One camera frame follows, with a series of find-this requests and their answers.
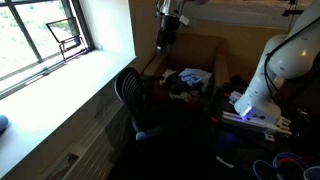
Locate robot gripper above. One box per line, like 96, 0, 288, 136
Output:
156, 13, 182, 56

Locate blue striped shirt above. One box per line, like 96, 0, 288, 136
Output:
178, 68, 213, 88

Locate black office chair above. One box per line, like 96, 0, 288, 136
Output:
114, 66, 201, 151

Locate brown cardboard box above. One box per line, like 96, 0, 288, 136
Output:
143, 31, 231, 101

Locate pile of clothes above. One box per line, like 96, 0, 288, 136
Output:
163, 71, 214, 101

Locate white box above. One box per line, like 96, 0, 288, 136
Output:
228, 90, 243, 106

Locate white tape strip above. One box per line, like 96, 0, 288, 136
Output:
215, 155, 235, 169

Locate rounded blue object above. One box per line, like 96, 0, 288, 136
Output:
0, 114, 10, 135

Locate white cup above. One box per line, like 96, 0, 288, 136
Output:
303, 165, 320, 180

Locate black metal frame stand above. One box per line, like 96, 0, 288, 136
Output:
45, 16, 91, 63

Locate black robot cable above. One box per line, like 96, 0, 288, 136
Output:
263, 16, 320, 103

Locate aluminium robot base mount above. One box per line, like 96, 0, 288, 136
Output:
221, 111, 293, 143

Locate white wall radiator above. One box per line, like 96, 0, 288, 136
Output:
43, 99, 134, 180

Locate black camera stand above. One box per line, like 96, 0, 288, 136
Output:
281, 0, 305, 17

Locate dark window frame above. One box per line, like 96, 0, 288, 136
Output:
0, 0, 96, 101

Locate blue cable loop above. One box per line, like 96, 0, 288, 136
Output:
272, 151, 312, 172
252, 159, 278, 180

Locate red cable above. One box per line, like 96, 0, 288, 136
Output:
276, 156, 315, 168

